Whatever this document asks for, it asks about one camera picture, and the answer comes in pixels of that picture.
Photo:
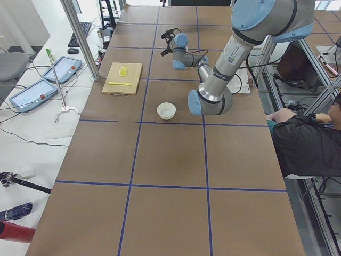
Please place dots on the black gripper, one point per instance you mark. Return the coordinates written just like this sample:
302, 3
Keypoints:
169, 43

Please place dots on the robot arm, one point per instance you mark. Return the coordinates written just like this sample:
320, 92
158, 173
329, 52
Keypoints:
252, 22

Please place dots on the wooden cutting board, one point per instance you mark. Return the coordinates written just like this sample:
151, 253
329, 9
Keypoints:
133, 77

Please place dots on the yellow plastic knife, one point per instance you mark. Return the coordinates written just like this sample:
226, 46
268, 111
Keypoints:
119, 83

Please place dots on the white round bowl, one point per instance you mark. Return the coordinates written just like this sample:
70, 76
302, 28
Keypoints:
166, 110

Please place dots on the black computer mouse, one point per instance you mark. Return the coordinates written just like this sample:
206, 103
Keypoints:
72, 51

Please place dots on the far teach pendant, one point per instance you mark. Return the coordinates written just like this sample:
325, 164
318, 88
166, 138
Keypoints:
65, 68

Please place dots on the teach pendant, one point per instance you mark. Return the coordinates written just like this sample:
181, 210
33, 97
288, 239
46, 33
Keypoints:
33, 96
65, 68

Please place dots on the reacher grabber stick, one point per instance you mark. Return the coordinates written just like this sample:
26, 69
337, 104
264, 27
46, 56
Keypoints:
65, 108

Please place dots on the near teach pendant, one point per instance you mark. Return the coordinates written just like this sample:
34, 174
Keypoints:
33, 96

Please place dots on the seated person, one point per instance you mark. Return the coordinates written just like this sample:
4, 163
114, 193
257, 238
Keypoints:
307, 145

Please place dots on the black tripod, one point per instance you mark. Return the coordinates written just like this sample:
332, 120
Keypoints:
9, 178

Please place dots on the folded blue umbrella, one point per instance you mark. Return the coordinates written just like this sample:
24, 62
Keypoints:
17, 212

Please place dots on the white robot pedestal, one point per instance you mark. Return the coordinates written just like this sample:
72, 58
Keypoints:
239, 83

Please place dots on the aluminium frame post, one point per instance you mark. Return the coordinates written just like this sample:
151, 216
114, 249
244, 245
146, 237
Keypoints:
84, 47

